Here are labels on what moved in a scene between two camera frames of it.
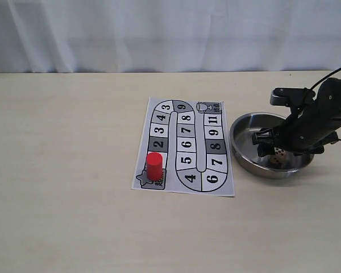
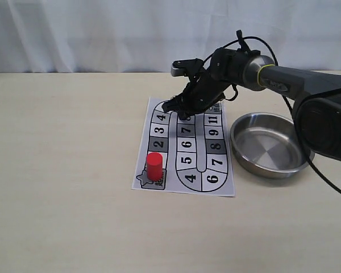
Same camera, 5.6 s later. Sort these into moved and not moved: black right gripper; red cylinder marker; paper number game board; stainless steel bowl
Moved: black right gripper
Not moved: stainless steel bowl; red cylinder marker; paper number game board
